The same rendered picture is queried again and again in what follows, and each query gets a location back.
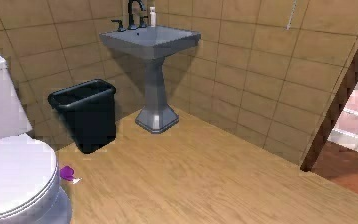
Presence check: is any white toilet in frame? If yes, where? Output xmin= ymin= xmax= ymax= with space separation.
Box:
xmin=0 ymin=52 xmax=73 ymax=224

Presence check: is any purple small object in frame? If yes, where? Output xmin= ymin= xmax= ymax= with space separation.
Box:
xmin=59 ymin=165 xmax=82 ymax=185

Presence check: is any white soap bottle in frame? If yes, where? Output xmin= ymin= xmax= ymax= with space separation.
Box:
xmin=148 ymin=6 xmax=157 ymax=28

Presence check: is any black faucet handle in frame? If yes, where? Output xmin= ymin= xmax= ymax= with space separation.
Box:
xmin=139 ymin=14 xmax=150 ymax=29
xmin=110 ymin=18 xmax=127 ymax=33

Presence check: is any black faucet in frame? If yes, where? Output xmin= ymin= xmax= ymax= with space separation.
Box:
xmin=126 ymin=0 xmax=147 ymax=31

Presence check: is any black waste bin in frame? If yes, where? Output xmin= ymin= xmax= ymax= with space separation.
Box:
xmin=47 ymin=78 xmax=118 ymax=155

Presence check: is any grey pedestal sink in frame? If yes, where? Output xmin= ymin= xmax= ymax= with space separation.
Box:
xmin=98 ymin=25 xmax=202 ymax=135

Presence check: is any brown door frame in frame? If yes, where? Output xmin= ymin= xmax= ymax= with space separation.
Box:
xmin=299 ymin=30 xmax=358 ymax=173

